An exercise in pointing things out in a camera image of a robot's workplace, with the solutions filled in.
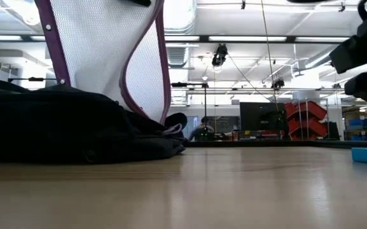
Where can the black aluminium table frame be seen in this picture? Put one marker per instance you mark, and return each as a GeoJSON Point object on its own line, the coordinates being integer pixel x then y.
{"type": "Point", "coordinates": [266, 143]}

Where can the dark blue backpack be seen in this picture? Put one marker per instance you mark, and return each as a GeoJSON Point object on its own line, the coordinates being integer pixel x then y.
{"type": "Point", "coordinates": [59, 127]}

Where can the black post stand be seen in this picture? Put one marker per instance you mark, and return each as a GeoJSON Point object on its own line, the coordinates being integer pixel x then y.
{"type": "Point", "coordinates": [205, 105]}

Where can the person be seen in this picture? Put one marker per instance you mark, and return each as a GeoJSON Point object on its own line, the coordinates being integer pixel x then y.
{"type": "Point", "coordinates": [202, 128]}

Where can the red storage bins rack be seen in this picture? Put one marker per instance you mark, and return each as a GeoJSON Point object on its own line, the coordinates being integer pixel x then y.
{"type": "Point", "coordinates": [307, 109]}

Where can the black monitor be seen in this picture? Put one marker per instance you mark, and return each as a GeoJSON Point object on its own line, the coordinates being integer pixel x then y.
{"type": "Point", "coordinates": [253, 116]}

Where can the white mesh pouch purple trim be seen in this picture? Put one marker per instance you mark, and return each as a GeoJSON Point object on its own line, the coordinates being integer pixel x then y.
{"type": "Point", "coordinates": [100, 47]}

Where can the overhead light bar beam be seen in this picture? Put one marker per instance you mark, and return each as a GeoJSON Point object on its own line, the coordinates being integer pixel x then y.
{"type": "Point", "coordinates": [291, 38]}

